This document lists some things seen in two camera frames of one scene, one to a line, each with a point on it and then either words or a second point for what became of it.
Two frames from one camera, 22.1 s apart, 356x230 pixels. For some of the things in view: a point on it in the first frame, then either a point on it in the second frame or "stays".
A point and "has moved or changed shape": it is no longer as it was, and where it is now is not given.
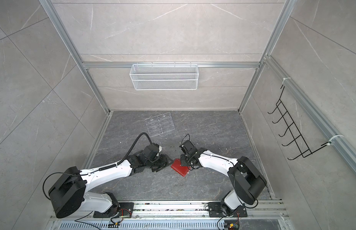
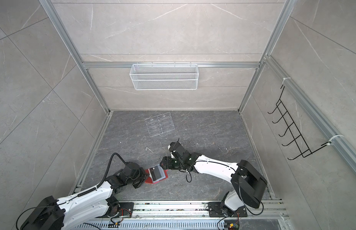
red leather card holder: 176,165 has moved or changed shape
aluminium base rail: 179,215 stays
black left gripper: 166,162 → 145,175
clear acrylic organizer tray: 160,124 stays
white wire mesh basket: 160,77 stays
